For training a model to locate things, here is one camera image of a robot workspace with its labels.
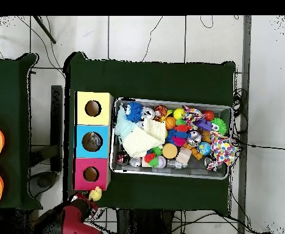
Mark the cream waffle cloth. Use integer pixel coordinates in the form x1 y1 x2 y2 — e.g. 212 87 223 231
122 118 167 158

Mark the colourful spotted cloth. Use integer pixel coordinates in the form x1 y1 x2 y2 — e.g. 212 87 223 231
206 130 241 172

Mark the wooden box with three holes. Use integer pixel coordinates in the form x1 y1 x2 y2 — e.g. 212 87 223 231
72 90 114 191

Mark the grey round stand base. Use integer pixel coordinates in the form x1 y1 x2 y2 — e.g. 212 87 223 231
29 170 59 199

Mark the black upright panel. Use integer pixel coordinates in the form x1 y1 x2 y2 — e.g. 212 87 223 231
49 84 63 172

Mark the mint waffle cloth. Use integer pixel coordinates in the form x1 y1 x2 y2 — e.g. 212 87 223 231
114 104 139 143

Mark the blue fuzzy toy with eyes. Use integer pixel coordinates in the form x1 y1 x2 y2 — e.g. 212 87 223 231
124 101 144 122

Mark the orange round sponge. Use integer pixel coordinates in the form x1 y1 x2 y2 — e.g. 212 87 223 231
161 143 178 160

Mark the silver drink can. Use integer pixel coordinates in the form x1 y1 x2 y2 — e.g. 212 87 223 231
141 106 156 120

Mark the blue orange spiky ball toy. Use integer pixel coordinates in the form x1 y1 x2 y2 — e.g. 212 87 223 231
166 124 192 147

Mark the orange toy basketball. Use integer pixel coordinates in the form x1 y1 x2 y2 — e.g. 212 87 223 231
164 116 178 130

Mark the dark green table cloth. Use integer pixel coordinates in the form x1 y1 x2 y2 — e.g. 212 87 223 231
62 51 236 216
0 52 43 211

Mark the blue green globe ball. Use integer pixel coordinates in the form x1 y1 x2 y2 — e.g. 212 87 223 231
197 141 212 157

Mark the green fuzzy toy with eyes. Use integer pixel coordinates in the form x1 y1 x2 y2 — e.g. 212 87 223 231
209 118 228 136

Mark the black tripod leg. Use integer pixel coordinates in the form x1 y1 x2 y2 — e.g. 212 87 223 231
32 15 57 45

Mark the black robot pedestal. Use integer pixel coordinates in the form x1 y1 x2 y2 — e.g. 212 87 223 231
115 208 175 234

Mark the silver wire mesh bin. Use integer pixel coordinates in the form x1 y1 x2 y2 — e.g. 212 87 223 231
109 96 233 180

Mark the black floor cable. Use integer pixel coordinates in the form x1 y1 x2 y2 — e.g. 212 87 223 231
231 136 285 151

